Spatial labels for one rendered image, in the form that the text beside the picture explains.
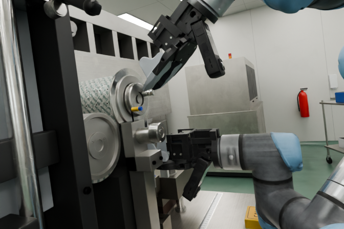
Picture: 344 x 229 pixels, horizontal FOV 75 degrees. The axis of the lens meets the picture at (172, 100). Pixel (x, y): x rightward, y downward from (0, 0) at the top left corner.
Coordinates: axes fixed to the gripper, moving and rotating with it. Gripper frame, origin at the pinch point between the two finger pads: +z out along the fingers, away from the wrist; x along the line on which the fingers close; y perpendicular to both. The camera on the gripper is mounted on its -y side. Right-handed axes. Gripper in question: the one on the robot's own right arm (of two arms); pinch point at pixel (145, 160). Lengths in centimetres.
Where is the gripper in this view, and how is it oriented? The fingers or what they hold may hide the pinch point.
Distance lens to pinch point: 60.8
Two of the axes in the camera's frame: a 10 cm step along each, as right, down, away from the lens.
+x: -4.2, 0.7, -9.1
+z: -9.0, 1.1, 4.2
